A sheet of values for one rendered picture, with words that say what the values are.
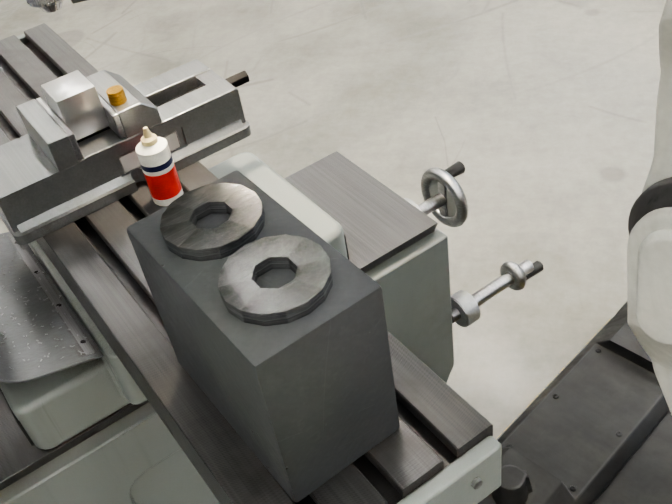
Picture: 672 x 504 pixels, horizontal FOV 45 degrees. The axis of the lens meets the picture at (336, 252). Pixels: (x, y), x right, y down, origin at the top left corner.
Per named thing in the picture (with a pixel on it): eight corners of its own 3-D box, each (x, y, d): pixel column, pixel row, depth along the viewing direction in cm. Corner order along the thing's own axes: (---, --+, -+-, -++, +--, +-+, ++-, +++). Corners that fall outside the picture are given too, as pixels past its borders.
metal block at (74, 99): (92, 108, 111) (77, 69, 107) (109, 126, 107) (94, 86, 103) (56, 124, 109) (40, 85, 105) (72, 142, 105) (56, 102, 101)
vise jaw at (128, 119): (124, 88, 116) (116, 63, 113) (162, 122, 108) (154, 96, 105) (86, 105, 114) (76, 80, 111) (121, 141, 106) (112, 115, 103)
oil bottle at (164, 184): (175, 184, 109) (152, 114, 102) (189, 197, 107) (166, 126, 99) (148, 197, 108) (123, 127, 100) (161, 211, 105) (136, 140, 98)
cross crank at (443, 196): (442, 197, 157) (439, 147, 149) (485, 226, 149) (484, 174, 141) (376, 235, 151) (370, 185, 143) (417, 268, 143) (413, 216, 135)
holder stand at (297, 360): (273, 304, 90) (234, 155, 77) (402, 428, 76) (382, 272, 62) (177, 362, 85) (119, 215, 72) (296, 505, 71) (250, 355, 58)
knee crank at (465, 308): (528, 261, 154) (529, 237, 150) (552, 278, 150) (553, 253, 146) (439, 319, 146) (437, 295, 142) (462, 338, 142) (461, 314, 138)
